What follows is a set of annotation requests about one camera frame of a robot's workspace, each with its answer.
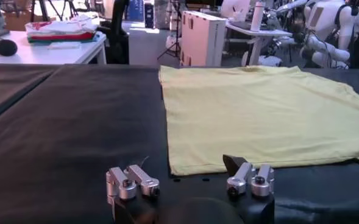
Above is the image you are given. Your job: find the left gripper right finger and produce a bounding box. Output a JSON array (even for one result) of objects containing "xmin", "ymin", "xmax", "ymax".
[{"xmin": 222, "ymin": 154, "xmax": 275, "ymax": 197}]

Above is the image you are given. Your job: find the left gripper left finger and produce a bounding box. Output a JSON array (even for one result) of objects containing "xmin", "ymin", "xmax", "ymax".
[{"xmin": 105, "ymin": 156, "xmax": 161, "ymax": 205}]

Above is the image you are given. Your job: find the yellow t-shirt with print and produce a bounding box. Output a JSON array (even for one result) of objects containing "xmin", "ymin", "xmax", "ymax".
[{"xmin": 158, "ymin": 65, "xmax": 359, "ymax": 177}]

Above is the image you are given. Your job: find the white rounded robot base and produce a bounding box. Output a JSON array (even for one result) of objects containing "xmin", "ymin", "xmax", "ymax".
[{"xmin": 241, "ymin": 51, "xmax": 283, "ymax": 67}]

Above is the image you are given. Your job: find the stack of folded clothes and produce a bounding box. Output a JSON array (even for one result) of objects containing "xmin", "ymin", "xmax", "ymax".
[{"xmin": 25, "ymin": 14, "xmax": 99, "ymax": 43}]

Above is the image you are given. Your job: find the small white standing desk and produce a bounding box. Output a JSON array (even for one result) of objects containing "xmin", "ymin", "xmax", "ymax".
[{"xmin": 226, "ymin": 21, "xmax": 293, "ymax": 66}]

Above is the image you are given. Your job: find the white office desk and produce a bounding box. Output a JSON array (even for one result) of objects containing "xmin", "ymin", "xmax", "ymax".
[{"xmin": 0, "ymin": 30, "xmax": 107, "ymax": 65}]

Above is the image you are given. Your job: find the white tissue packet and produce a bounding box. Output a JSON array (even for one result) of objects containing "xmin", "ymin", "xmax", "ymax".
[{"xmin": 47, "ymin": 41, "xmax": 82, "ymax": 50}]

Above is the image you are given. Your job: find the brownish black table cover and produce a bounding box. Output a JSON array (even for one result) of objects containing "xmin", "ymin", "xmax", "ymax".
[{"xmin": 0, "ymin": 63, "xmax": 61, "ymax": 125}]

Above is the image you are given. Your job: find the tall white cardboard box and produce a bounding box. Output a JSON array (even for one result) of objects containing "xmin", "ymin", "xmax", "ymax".
[{"xmin": 180, "ymin": 10, "xmax": 227, "ymax": 67}]

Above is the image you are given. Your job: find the black light stand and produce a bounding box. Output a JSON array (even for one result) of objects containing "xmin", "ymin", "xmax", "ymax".
[{"xmin": 157, "ymin": 0, "xmax": 183, "ymax": 60}]

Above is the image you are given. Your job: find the white water bottle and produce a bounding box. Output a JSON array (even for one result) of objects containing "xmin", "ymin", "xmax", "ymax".
[{"xmin": 250, "ymin": 1, "xmax": 265, "ymax": 32}]

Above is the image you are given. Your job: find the white humanoid robot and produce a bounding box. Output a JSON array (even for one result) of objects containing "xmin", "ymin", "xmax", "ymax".
[{"xmin": 299, "ymin": 0, "xmax": 359, "ymax": 69}]

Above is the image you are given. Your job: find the brown cardboard box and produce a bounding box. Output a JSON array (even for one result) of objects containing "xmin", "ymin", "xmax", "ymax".
[{"xmin": 2, "ymin": 10, "xmax": 34, "ymax": 31}]

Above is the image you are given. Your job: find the black camera tripod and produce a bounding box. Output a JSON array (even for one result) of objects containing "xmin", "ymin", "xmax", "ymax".
[{"xmin": 29, "ymin": 0, "xmax": 51, "ymax": 23}]

